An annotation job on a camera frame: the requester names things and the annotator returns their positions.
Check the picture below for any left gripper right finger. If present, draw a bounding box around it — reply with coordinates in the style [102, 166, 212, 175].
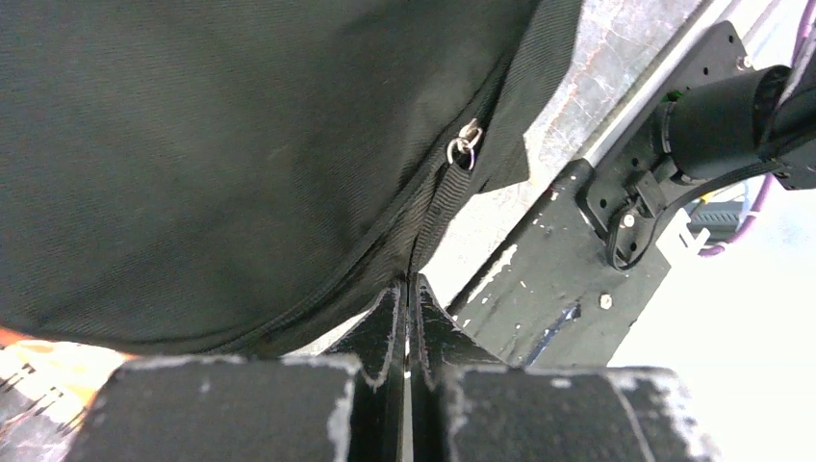
[407, 275, 721, 461]

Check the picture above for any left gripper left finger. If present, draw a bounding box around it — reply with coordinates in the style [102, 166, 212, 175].
[67, 280, 407, 461]

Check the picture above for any black student backpack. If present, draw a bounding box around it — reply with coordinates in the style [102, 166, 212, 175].
[1, 1, 582, 355]

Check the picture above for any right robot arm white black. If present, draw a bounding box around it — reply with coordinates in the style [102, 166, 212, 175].
[654, 34, 815, 191]

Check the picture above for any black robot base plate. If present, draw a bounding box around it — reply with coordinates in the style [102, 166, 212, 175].
[426, 21, 746, 368]

